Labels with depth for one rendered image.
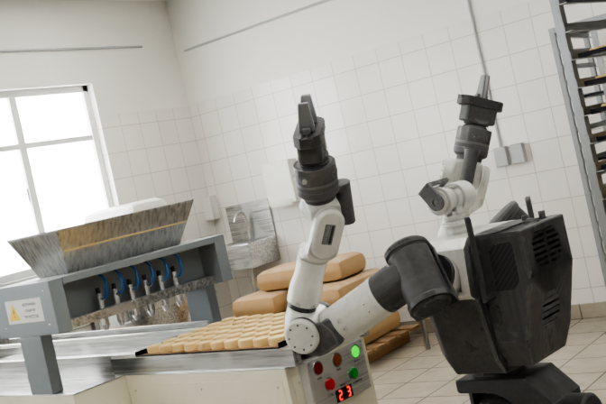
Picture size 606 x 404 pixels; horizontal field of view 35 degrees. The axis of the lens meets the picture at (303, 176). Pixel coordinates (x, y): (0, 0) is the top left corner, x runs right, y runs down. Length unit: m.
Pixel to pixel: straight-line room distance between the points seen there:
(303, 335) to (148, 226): 1.26
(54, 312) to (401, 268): 1.28
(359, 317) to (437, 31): 4.91
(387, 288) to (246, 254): 5.55
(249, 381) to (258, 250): 4.95
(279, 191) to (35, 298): 4.70
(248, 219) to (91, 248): 4.87
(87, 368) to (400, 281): 1.43
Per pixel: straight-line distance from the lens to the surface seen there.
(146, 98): 7.88
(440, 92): 6.82
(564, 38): 3.19
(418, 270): 1.96
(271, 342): 2.54
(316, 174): 1.95
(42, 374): 3.07
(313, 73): 7.38
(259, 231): 7.85
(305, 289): 2.07
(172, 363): 2.89
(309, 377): 2.57
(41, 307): 2.99
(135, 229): 3.19
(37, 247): 3.12
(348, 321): 2.05
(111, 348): 3.62
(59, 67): 7.38
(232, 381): 2.71
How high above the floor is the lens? 1.32
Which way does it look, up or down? level
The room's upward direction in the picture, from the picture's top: 13 degrees counter-clockwise
